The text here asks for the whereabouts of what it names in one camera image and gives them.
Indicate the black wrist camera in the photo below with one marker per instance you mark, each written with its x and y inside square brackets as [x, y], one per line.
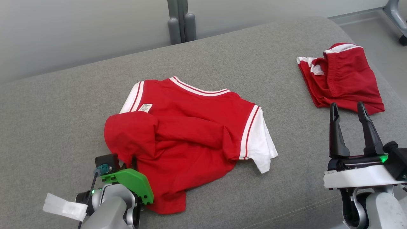
[397, 159]
[109, 159]

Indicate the grey chair leg with caster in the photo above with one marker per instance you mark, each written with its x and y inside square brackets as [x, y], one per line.
[397, 16]

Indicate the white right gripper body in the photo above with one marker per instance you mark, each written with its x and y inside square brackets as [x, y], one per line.
[359, 176]

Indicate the red shorts with white trim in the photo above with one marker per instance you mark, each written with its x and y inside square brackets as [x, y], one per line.
[346, 79]

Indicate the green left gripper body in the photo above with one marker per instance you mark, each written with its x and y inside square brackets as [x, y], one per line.
[136, 183]

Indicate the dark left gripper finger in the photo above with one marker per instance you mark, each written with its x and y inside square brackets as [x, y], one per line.
[134, 163]

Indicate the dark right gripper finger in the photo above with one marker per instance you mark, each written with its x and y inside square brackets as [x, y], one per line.
[372, 136]
[337, 140]

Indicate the grey fabric sofa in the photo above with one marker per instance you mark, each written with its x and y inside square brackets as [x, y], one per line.
[63, 111]

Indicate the red jersey with white sleeves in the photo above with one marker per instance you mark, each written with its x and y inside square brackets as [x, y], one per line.
[190, 133]

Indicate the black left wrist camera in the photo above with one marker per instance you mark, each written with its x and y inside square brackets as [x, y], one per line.
[109, 159]

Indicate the white tape tag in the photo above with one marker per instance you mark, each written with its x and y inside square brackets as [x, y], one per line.
[63, 206]

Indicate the grey partition post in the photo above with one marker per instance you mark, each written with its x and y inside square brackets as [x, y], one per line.
[182, 22]

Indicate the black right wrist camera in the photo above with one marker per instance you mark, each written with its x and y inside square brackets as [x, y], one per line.
[397, 159]

